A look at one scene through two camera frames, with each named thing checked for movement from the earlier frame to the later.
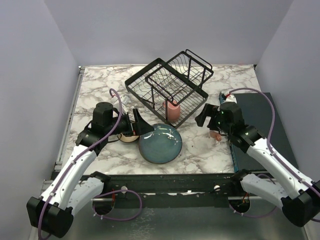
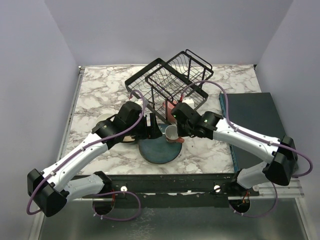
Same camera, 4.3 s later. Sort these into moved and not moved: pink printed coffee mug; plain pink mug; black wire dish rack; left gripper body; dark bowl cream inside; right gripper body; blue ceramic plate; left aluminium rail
Moved: left gripper body; right gripper body; pink printed coffee mug
Not moved: plain pink mug; blue ceramic plate; black wire dish rack; left aluminium rail; dark bowl cream inside
